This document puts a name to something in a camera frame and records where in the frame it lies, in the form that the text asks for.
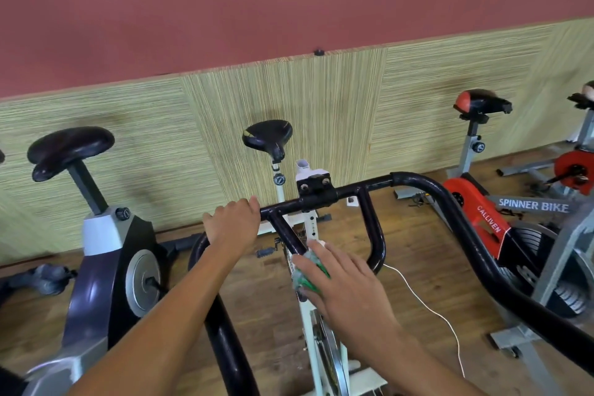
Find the person's left hand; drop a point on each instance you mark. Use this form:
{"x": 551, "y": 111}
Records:
{"x": 232, "y": 229}

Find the person's right hand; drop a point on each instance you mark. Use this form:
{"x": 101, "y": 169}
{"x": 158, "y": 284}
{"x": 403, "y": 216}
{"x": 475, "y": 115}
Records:
{"x": 348, "y": 303}

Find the green checkered cleaning cloth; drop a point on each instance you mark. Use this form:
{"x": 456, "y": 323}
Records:
{"x": 311, "y": 280}

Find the white bike with yellow flywheel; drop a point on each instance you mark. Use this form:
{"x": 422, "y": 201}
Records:
{"x": 364, "y": 380}

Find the person's left forearm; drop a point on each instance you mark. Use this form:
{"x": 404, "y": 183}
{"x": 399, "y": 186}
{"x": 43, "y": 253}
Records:
{"x": 158, "y": 335}

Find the black and grey upright bike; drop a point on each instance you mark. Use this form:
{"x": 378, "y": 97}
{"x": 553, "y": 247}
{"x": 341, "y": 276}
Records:
{"x": 102, "y": 289}

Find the red and grey spin bike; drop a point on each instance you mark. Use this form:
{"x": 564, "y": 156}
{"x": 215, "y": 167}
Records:
{"x": 483, "y": 215}
{"x": 580, "y": 168}

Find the black round fixture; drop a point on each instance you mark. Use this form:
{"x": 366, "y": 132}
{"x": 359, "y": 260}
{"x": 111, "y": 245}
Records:
{"x": 318, "y": 51}

